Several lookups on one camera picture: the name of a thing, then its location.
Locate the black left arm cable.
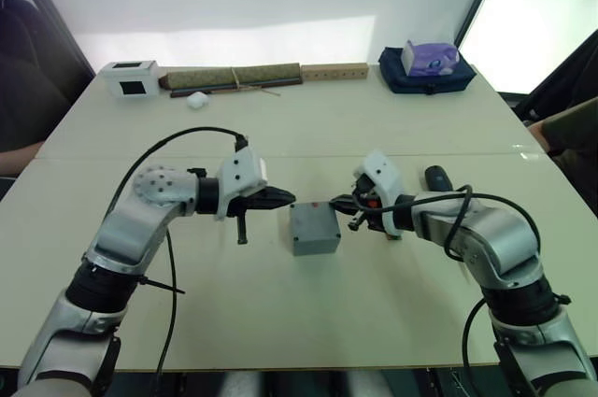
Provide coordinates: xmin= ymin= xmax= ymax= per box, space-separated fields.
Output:
xmin=111 ymin=126 xmax=249 ymax=375

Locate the white box with black squares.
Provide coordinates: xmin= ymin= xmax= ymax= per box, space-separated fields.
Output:
xmin=103 ymin=60 xmax=161 ymax=101

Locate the person in dark clothes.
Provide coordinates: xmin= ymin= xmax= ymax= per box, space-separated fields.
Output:
xmin=0 ymin=0 xmax=95 ymax=179

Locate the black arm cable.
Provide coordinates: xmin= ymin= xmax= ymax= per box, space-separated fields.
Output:
xmin=382 ymin=183 xmax=541 ymax=370
xmin=111 ymin=126 xmax=249 ymax=375

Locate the navy blue bag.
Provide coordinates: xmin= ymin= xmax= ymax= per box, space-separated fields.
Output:
xmin=377 ymin=46 xmax=478 ymax=95

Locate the black electric screwdriver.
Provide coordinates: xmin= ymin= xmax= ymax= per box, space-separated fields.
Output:
xmin=423 ymin=164 xmax=469 ymax=193

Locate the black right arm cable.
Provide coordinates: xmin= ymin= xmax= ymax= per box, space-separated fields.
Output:
xmin=382 ymin=183 xmax=541 ymax=370

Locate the grey plastic box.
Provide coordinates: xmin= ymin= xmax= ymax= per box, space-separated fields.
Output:
xmin=288 ymin=201 xmax=342 ymax=257

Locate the person in olive shirt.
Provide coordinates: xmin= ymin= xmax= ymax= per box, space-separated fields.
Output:
xmin=527 ymin=96 xmax=598 ymax=221

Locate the black zip tie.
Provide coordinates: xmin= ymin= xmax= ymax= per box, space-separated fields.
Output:
xmin=136 ymin=276 xmax=187 ymax=296

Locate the purple tissue pack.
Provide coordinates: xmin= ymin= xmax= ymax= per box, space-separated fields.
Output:
xmin=400 ymin=38 xmax=462 ymax=78

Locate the black chair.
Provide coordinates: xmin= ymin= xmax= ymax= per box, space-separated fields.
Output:
xmin=512 ymin=28 xmax=598 ymax=123

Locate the dark wooden stick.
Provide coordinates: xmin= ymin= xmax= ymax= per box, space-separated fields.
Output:
xmin=169 ymin=80 xmax=282 ymax=99

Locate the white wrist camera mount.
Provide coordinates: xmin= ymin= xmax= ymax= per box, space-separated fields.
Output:
xmin=213 ymin=144 xmax=270 ymax=221
xmin=361 ymin=149 xmax=406 ymax=237

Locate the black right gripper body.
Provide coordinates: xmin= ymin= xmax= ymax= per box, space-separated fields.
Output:
xmin=347 ymin=174 xmax=389 ymax=233

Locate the green rolled mat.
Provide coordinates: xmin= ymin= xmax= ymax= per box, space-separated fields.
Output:
xmin=158 ymin=62 xmax=303 ymax=91

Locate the wooden block with holes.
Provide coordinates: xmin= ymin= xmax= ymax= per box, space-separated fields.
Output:
xmin=300 ymin=62 xmax=370 ymax=84

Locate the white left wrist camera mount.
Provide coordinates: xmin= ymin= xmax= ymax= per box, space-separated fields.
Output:
xmin=213 ymin=144 xmax=270 ymax=221

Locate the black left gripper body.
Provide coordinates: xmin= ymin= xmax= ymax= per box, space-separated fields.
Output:
xmin=226 ymin=185 xmax=278 ymax=220

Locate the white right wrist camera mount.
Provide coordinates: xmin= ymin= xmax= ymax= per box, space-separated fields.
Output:
xmin=361 ymin=149 xmax=406 ymax=237

